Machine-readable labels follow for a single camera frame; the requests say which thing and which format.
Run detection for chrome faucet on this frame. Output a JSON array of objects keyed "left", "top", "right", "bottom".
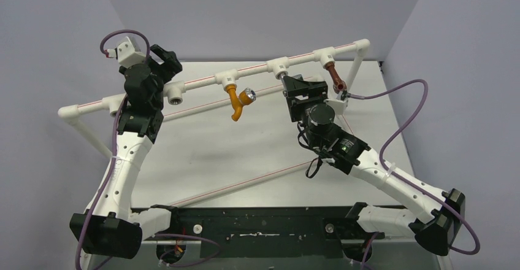
[{"left": 275, "top": 71, "right": 304, "bottom": 80}]

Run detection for white pipe frame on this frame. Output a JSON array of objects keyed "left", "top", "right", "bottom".
[{"left": 57, "top": 39, "right": 371, "bottom": 225}]

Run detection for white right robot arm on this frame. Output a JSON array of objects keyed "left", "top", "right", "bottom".
[{"left": 282, "top": 76, "right": 465, "bottom": 256}]

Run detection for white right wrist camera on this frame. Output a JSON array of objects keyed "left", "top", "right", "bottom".
[{"left": 324, "top": 91, "right": 349, "bottom": 116}]

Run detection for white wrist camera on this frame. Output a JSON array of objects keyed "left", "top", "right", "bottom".
[
  {"left": 105, "top": 36, "right": 145, "bottom": 69},
  {"left": 324, "top": 91, "right": 349, "bottom": 116}
]

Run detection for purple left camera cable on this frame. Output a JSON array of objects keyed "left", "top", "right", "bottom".
[{"left": 75, "top": 29, "right": 222, "bottom": 270}]

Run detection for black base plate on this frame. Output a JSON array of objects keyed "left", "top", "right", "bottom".
[{"left": 165, "top": 206, "right": 371, "bottom": 258}]

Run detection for orange faucet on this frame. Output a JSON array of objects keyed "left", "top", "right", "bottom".
[{"left": 224, "top": 84, "right": 256, "bottom": 122}]

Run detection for brown faucet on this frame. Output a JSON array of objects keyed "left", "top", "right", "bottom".
[{"left": 324, "top": 62, "right": 347, "bottom": 93}]

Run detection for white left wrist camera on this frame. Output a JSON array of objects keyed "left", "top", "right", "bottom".
[{"left": 105, "top": 36, "right": 145, "bottom": 69}]

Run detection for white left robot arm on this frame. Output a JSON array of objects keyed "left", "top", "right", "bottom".
[{"left": 69, "top": 44, "right": 183, "bottom": 269}]

